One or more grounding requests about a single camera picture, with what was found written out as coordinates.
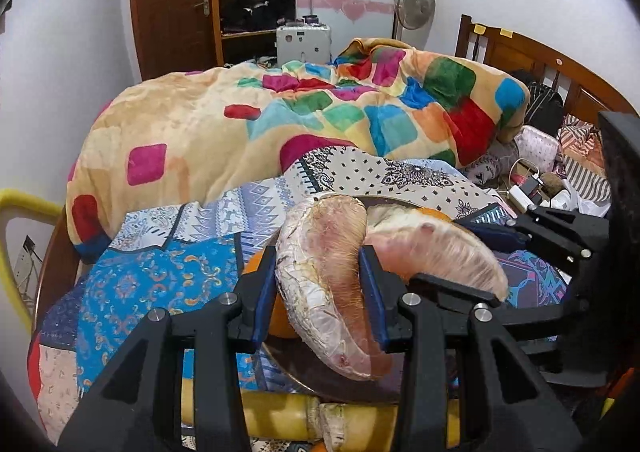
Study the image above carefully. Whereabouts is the dark round plate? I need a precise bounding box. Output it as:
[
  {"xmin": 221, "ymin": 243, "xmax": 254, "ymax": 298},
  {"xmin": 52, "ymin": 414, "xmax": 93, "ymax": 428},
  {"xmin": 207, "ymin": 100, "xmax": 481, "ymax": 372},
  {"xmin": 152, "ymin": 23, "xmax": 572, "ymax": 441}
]
[{"xmin": 260, "ymin": 196, "xmax": 466, "ymax": 405}]

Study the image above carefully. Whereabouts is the white charger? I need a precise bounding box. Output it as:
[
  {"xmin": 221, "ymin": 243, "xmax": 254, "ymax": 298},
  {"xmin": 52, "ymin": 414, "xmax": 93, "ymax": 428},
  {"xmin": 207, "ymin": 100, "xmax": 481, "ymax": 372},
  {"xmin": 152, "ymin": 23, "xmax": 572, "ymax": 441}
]
[{"xmin": 507, "ymin": 183, "xmax": 540, "ymax": 214}]

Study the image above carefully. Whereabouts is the patchwork bed sheet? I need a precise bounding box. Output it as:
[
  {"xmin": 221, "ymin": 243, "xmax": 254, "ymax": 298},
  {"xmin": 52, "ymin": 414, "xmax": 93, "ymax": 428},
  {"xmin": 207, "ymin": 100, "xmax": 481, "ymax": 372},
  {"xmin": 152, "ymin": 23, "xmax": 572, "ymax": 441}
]
[{"xmin": 27, "ymin": 146, "xmax": 572, "ymax": 452}]

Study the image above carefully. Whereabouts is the white machine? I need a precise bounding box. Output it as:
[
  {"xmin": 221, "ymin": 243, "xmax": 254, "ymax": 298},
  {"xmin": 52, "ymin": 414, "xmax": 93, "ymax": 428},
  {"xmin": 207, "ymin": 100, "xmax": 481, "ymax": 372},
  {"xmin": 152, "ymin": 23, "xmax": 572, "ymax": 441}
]
[{"xmin": 276, "ymin": 24, "xmax": 334, "ymax": 66}]

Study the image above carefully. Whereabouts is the wooden bed headboard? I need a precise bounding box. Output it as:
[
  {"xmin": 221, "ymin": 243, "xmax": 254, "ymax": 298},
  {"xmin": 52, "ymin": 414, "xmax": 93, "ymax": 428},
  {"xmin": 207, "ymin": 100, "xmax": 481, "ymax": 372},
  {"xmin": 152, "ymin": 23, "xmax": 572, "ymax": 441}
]
[{"xmin": 455, "ymin": 14, "xmax": 640, "ymax": 134}]

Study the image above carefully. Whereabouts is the standing fan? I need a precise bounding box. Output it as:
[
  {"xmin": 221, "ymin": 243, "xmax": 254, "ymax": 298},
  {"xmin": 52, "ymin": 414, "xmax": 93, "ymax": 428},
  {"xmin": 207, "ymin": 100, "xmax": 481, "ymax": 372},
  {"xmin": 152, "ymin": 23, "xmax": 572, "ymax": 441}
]
[{"xmin": 392, "ymin": 0, "xmax": 436, "ymax": 41}]

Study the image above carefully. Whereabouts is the orange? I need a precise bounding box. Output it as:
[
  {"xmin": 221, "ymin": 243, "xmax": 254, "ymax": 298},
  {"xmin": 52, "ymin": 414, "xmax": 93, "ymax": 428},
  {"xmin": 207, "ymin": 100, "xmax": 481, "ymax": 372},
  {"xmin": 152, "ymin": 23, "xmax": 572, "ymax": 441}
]
[
  {"xmin": 299, "ymin": 439, "xmax": 347, "ymax": 452},
  {"xmin": 242, "ymin": 249, "xmax": 301, "ymax": 339}
]

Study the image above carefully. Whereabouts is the grey patterned cloth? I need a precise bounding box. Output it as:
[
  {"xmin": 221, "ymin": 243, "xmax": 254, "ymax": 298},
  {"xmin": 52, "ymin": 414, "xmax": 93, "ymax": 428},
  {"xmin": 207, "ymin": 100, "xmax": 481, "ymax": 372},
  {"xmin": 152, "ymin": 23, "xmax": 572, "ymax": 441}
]
[{"xmin": 462, "ymin": 138, "xmax": 523, "ymax": 184}]

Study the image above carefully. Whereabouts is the black bag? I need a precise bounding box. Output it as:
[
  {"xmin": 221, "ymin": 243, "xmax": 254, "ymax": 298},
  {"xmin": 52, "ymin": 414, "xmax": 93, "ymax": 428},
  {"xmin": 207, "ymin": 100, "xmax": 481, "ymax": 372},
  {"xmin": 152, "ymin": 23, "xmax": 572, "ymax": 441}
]
[{"xmin": 525, "ymin": 81, "xmax": 565, "ymax": 136}]

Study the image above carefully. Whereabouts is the white plastic bag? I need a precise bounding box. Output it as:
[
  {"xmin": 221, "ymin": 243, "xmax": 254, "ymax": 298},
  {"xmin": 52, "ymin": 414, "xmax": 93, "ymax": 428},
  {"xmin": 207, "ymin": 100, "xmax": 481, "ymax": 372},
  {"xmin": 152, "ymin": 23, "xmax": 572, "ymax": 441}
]
[{"xmin": 552, "ymin": 179, "xmax": 612, "ymax": 219}]

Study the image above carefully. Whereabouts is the yellow chair frame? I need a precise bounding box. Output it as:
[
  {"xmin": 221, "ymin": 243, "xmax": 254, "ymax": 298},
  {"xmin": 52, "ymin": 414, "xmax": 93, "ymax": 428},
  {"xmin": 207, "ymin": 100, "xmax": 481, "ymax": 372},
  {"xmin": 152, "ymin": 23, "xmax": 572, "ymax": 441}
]
[{"xmin": 0, "ymin": 188, "xmax": 67, "ymax": 333}]

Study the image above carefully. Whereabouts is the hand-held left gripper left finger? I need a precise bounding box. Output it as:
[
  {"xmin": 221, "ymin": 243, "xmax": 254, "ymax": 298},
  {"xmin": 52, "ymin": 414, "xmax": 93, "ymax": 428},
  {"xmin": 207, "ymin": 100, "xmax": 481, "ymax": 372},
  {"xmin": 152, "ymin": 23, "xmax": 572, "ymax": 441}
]
[{"xmin": 57, "ymin": 245, "xmax": 278, "ymax": 452}]

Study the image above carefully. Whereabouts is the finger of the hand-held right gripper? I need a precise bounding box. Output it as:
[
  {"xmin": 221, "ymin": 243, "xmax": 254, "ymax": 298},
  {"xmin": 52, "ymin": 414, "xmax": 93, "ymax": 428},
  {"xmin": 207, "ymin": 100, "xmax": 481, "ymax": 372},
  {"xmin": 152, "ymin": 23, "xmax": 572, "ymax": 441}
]
[
  {"xmin": 453, "ymin": 205, "xmax": 610, "ymax": 279},
  {"xmin": 406, "ymin": 272, "xmax": 623, "ymax": 388}
]

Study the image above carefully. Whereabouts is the colourful checked fleece blanket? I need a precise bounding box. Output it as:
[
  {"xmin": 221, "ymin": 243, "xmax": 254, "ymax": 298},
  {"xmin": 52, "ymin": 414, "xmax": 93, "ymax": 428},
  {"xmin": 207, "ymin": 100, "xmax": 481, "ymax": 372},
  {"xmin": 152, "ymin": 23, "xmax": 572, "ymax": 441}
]
[{"xmin": 65, "ymin": 37, "xmax": 531, "ymax": 263}]

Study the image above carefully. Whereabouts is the pink box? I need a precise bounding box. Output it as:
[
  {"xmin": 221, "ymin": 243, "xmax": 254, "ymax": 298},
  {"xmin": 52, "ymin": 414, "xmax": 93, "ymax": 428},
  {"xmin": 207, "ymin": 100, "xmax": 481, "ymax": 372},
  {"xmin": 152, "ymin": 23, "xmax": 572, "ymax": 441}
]
[{"xmin": 517, "ymin": 126, "xmax": 562, "ymax": 174}]

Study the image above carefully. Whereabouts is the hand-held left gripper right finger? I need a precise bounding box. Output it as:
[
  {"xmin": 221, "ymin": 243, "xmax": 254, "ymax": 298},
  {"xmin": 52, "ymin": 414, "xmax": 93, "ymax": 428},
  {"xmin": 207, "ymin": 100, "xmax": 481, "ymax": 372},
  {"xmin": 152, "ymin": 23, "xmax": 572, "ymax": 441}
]
[{"xmin": 359, "ymin": 245, "xmax": 584, "ymax": 452}]

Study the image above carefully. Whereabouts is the pomelo wedge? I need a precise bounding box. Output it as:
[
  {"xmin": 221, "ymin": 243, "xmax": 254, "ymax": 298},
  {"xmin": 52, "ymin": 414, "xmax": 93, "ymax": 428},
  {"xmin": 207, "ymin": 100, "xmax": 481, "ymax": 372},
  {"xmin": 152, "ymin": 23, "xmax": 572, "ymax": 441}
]
[
  {"xmin": 275, "ymin": 193, "xmax": 388, "ymax": 381},
  {"xmin": 364, "ymin": 212, "xmax": 510, "ymax": 300}
]

